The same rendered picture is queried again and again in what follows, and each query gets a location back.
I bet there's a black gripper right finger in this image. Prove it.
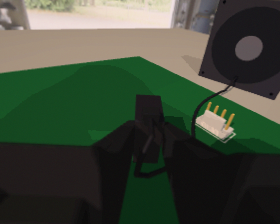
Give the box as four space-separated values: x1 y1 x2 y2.
161 122 280 224

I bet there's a black fan cable with plug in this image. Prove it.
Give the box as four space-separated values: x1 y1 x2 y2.
133 77 236 179

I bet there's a green circuit board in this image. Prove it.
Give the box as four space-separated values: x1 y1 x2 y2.
0 56 280 224

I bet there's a black cooling fan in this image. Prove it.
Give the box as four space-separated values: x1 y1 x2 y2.
198 0 280 100

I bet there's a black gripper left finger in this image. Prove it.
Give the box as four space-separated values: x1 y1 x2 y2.
0 120 135 224

